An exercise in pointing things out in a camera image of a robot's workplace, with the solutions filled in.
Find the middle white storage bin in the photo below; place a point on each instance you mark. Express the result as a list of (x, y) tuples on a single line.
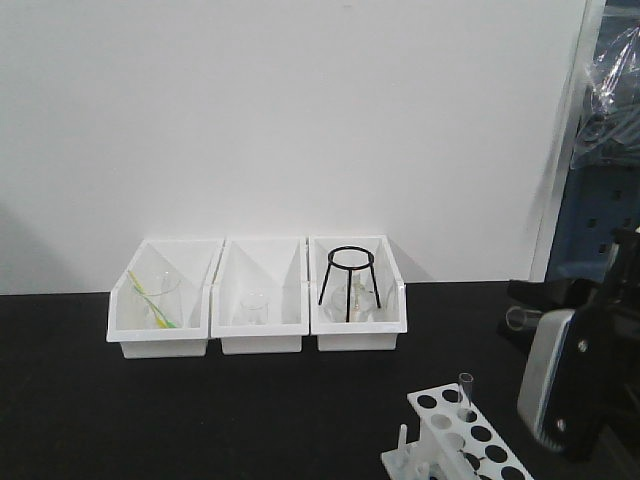
[(279, 268)]

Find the white storage bin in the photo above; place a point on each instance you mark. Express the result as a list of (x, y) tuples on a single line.
[(385, 324), (279, 268), (195, 263)]

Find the grey blue pegboard drying rack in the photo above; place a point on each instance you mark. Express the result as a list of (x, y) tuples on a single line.
[(595, 200)]

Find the clear glass test tube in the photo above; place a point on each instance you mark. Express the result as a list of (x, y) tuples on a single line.
[(465, 388), (518, 318)]

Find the white test tube rack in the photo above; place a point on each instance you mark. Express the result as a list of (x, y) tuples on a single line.
[(455, 441)]

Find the right white storage bin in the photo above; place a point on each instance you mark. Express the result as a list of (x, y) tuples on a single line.
[(385, 324)]

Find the clear glass beaker left bin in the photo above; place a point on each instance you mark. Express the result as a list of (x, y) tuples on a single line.
[(164, 291)]

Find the black wire tripod stand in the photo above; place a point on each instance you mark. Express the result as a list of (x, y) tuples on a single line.
[(352, 260)]

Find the left white storage bin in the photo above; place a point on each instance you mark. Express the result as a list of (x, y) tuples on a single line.
[(195, 263)]

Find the small clear glass beaker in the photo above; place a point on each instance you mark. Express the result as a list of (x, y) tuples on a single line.
[(255, 308)]

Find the clear plastic bag of tubes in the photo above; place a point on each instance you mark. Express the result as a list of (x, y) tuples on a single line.
[(609, 131)]

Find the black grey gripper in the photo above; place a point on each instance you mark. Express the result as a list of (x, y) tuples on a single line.
[(581, 353)]

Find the clear glass flask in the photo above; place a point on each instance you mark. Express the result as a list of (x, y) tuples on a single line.
[(351, 299)]

